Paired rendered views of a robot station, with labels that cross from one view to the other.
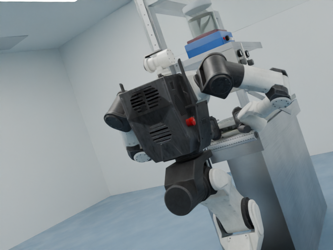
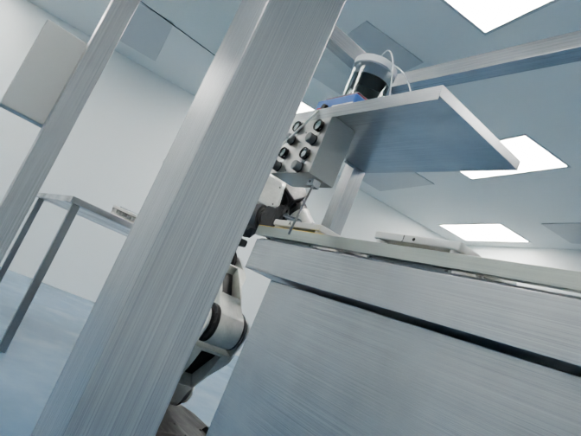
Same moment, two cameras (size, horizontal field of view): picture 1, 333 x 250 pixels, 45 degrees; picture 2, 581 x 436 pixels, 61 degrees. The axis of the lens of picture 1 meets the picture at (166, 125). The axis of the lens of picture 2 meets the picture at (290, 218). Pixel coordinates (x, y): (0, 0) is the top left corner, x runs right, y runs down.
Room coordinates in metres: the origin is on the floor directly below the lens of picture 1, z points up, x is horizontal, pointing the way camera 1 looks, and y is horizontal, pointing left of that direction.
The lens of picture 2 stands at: (2.83, -1.76, 0.67)
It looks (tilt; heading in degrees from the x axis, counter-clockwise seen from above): 11 degrees up; 120
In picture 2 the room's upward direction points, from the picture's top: 23 degrees clockwise
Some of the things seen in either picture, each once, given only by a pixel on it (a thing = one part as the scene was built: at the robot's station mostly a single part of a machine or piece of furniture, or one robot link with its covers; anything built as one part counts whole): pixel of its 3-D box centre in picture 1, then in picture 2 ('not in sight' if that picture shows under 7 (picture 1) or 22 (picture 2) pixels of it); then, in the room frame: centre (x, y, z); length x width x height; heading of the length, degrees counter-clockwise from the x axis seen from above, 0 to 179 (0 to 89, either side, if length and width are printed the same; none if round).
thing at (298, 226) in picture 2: (234, 120); (323, 240); (2.17, -0.35, 0.95); 0.25 x 0.24 x 0.02; 63
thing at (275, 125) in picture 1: (262, 125); (441, 310); (2.62, -0.59, 0.83); 1.30 x 0.29 x 0.10; 152
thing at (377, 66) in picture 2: not in sight; (368, 85); (2.11, -0.35, 1.51); 0.15 x 0.15 x 0.19
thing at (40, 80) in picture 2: not in sight; (54, 80); (1.53, -0.98, 1.03); 0.17 x 0.06 x 0.26; 62
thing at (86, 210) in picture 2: not in sight; (128, 231); (0.21, 0.81, 0.82); 1.50 x 1.10 x 0.04; 151
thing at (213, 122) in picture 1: (208, 130); not in sight; (2.02, -0.19, 0.96); 0.12 x 0.10 x 0.13; 144
